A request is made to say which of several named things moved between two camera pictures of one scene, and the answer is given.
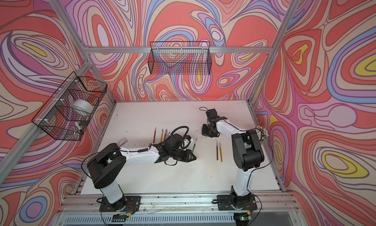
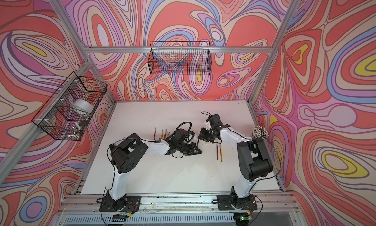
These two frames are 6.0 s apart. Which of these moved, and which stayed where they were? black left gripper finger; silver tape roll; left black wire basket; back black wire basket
Moved: black left gripper finger
Stayed: back black wire basket; silver tape roll; left black wire basket
